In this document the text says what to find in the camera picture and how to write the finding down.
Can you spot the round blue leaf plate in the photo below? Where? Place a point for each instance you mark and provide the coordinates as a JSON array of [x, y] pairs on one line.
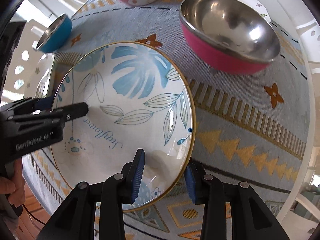
[[137, 99]]

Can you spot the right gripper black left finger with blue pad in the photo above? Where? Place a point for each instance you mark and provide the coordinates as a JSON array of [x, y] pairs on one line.
[[75, 217]]

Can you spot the blue steel bowl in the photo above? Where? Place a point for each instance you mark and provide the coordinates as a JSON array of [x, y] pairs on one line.
[[55, 36]]

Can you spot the person's left hand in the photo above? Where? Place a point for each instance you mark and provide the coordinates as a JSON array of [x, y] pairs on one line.
[[14, 186]]

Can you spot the pink steel bowl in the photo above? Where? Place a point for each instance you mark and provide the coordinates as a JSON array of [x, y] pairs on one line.
[[229, 35]]

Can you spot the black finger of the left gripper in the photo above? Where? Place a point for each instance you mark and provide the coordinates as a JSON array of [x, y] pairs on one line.
[[70, 112], [29, 105]]

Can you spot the beige chair with holes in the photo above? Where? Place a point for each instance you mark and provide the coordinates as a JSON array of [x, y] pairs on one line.
[[29, 71]]

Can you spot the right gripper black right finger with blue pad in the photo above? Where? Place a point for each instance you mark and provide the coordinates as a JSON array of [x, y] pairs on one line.
[[251, 218]]

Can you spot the patterned blue table mat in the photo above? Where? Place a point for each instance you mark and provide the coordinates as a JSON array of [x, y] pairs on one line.
[[248, 127]]

